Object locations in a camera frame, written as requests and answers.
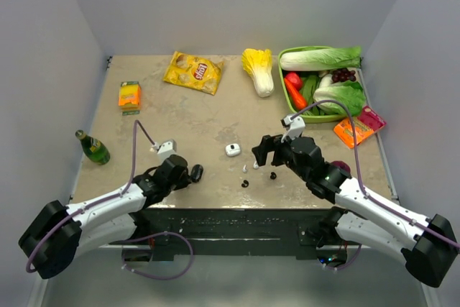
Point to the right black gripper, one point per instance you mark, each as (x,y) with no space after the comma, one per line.
(267,144)

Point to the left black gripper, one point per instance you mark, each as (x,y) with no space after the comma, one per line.
(184,182)

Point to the black earbud charging case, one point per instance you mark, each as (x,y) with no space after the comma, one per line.
(196,173)

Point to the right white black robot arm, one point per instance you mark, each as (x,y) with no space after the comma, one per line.
(426,246)

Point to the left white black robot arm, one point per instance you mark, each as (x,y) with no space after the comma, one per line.
(58,234)

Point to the white earbud charging case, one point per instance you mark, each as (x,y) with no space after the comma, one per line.
(232,150)

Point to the orange carrot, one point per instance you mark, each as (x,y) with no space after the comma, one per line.
(299,102)

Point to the red pepper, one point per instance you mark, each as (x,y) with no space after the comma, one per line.
(295,80)

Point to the purple round object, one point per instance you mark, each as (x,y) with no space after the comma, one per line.
(342,165)

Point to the dark green spinach leaves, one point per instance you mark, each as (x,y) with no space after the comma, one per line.
(310,84)

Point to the green glass bottle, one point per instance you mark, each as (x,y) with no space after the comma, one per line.
(93,149)

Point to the yellow napa cabbage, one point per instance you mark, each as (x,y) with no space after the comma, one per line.
(258,65)

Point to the green plastic basket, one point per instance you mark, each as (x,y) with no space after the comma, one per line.
(334,110)

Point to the yellow Lays chips bag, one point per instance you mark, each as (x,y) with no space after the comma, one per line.
(194,72)

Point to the green lettuce head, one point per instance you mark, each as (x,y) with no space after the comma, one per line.
(348,93)

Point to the dark purple grapes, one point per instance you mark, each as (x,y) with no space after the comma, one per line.
(343,74)

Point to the orange pink snack packet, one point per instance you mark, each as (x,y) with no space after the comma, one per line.
(366,124)

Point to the long green white cabbage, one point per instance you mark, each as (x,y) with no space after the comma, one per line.
(309,59)

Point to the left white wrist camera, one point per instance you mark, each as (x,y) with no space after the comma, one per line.
(165,149)

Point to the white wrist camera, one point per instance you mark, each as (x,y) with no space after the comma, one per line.
(294,126)
(165,149)

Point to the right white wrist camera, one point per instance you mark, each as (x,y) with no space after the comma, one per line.
(294,126)

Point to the black base mount frame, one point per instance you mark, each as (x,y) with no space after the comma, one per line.
(298,233)

